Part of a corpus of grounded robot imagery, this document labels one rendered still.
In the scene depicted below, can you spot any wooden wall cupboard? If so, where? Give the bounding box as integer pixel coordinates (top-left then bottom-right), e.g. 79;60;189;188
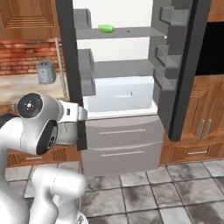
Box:
206;0;224;23

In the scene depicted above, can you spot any dark fridge door with handle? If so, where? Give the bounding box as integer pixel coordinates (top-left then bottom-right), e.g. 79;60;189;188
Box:
55;0;97;151

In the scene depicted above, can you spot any grey open fridge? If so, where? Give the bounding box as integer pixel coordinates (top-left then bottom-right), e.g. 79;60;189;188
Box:
72;0;168;177

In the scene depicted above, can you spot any black built-in oven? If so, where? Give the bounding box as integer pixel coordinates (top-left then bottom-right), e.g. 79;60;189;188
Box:
194;20;224;77

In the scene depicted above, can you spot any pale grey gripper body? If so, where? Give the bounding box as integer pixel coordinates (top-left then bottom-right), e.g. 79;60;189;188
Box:
77;107;89;122

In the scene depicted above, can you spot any grey toaster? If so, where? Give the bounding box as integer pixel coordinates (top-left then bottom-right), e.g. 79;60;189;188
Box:
36;59;57;86

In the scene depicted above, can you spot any silver fridge door handle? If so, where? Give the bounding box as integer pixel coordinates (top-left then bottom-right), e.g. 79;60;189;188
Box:
54;37;70;100

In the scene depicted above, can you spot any grey fridge shelf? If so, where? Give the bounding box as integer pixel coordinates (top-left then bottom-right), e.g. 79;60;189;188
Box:
93;59;155;79
75;26;168;41

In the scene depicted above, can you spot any silver cupboard door handle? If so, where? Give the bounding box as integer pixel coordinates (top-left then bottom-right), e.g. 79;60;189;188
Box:
203;118;213;141
197;119;206;141

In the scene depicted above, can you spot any wooden wall cupboard door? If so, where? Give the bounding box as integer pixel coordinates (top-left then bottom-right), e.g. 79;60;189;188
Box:
0;0;60;41

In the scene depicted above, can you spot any white fridge crisper drawer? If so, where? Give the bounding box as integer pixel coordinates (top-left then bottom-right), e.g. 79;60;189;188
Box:
82;75;159;120

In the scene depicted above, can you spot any silver freezer drawer handle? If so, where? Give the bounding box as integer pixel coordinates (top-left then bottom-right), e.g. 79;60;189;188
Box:
100;150;145;158
98;128;147;136

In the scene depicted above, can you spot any green flat food item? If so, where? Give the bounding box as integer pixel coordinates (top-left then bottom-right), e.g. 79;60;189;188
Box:
97;24;116;34

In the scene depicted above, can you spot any wooden drawer front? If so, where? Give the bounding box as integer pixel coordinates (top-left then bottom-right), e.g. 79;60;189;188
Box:
159;139;224;166
5;144;82;168

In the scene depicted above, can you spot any dark fridge door with bins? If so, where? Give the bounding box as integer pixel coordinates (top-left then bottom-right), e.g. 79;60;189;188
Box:
148;0;213;143

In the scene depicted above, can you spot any grey freezer drawer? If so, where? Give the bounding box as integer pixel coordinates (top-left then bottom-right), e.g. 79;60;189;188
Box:
84;115;165;150
80;142;164;177

